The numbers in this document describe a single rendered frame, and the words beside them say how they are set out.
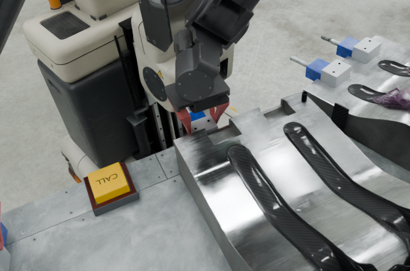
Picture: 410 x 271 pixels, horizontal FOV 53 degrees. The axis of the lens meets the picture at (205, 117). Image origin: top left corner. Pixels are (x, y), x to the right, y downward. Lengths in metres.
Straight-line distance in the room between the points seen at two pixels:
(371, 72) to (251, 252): 0.50
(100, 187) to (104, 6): 0.64
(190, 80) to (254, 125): 0.18
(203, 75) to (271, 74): 1.70
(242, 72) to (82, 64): 1.25
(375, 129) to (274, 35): 1.86
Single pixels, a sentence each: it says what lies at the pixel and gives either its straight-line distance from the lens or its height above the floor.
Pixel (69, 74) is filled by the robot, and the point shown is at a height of 0.73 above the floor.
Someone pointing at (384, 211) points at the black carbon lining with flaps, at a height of 0.91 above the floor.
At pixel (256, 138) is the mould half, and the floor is 0.89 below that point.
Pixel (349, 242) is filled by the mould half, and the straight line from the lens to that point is 0.55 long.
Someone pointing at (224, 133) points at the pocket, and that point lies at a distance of 0.74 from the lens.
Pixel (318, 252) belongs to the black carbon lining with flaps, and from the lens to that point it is 0.55.
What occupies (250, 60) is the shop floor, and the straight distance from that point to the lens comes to 2.38.
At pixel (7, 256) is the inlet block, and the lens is 0.76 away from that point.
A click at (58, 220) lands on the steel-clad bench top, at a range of 0.78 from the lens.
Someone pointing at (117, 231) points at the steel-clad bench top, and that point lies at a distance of 0.73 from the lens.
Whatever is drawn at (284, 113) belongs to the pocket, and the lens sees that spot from 0.78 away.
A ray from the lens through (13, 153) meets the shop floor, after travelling 2.18.
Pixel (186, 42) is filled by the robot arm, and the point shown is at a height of 1.05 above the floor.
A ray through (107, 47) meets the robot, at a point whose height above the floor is 0.75.
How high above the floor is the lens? 1.40
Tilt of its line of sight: 43 degrees down
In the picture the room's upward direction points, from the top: 7 degrees counter-clockwise
